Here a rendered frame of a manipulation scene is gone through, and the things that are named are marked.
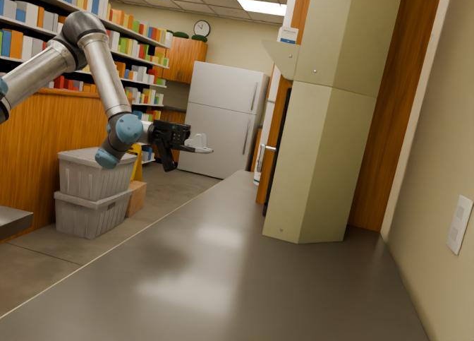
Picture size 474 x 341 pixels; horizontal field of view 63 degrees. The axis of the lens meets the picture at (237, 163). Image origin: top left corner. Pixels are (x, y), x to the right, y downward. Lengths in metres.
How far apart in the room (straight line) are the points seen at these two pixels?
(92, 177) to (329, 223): 2.32
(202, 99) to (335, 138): 5.24
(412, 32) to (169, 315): 1.24
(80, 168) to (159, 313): 2.63
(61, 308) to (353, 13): 0.99
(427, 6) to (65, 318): 1.42
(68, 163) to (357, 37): 2.62
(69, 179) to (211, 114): 3.38
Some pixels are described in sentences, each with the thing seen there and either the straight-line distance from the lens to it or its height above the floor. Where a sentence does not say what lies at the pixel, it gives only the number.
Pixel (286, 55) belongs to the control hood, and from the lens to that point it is 1.16.
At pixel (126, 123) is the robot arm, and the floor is 1.20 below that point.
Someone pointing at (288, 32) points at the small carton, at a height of 1.56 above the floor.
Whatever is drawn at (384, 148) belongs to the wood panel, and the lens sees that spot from 1.53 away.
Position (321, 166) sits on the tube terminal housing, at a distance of 1.17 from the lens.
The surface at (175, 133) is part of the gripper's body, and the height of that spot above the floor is 1.18.
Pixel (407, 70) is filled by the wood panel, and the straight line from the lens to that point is 1.54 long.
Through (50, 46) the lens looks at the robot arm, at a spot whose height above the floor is 1.38.
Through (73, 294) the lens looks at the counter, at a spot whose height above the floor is 0.94.
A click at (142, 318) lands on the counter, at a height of 0.94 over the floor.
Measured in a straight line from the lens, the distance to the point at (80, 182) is 3.33.
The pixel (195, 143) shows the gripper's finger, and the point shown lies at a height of 1.17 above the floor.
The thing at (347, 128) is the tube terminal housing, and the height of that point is 1.30.
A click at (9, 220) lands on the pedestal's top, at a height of 0.94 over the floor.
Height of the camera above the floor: 1.33
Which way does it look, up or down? 9 degrees down
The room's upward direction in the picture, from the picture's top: 11 degrees clockwise
